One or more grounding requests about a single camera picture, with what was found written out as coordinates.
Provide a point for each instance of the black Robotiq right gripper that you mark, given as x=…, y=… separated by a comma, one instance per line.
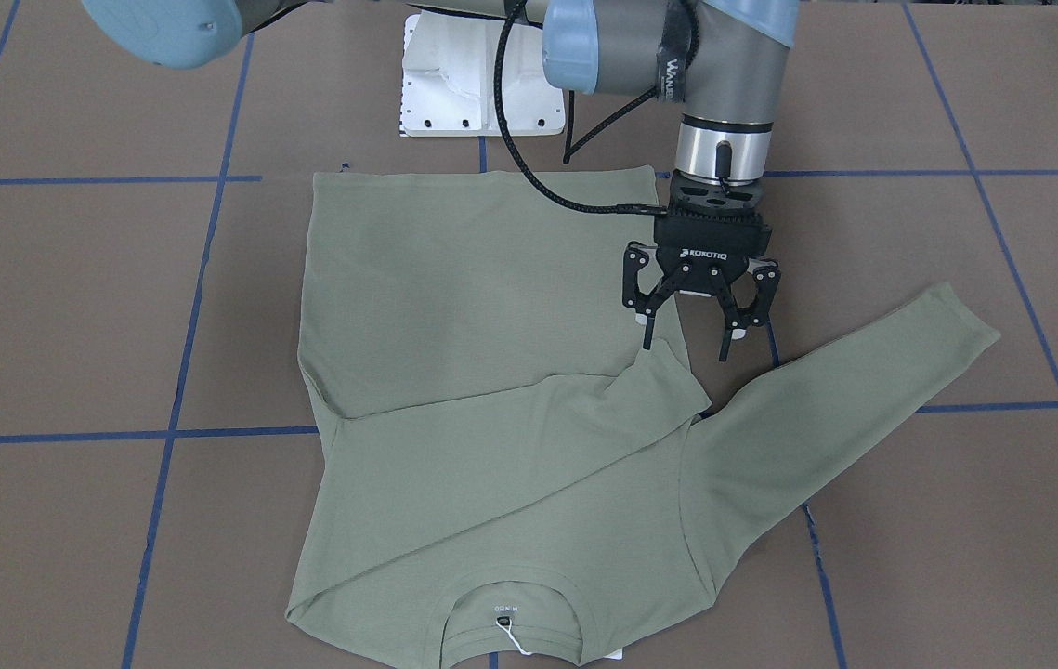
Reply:
x=701, y=267

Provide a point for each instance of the olive green long-sleeve shirt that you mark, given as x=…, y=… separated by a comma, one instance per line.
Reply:
x=497, y=441

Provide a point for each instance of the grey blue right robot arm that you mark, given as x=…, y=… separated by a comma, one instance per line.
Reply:
x=724, y=61

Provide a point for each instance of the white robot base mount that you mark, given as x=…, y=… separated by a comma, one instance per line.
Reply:
x=447, y=84

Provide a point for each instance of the white string hang tag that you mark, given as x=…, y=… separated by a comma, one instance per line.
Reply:
x=505, y=623

